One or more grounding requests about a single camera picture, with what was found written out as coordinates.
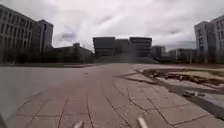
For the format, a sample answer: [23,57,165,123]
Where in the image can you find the dark stepped building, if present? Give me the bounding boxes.
[92,35,154,58]

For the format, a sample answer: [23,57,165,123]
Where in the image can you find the low dark building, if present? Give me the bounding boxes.
[51,42,95,64]

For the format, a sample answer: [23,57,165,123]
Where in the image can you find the grey slab paved path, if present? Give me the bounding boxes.
[0,63,224,128]

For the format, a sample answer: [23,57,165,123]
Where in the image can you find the distant buildings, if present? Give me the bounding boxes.
[151,45,198,63]

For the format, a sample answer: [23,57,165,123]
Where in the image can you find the robot's own part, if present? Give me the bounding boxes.
[136,116,150,128]
[72,120,85,128]

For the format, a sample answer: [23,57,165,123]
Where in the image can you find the bare dirt patch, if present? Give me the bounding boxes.
[141,67,224,87]

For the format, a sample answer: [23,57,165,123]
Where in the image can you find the row of trees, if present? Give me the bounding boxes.
[0,46,53,65]

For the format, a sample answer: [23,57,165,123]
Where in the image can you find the large curved pale building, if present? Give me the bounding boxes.
[0,3,55,64]

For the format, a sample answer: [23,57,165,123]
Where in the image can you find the tall pale building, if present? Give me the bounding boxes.
[193,14,224,64]

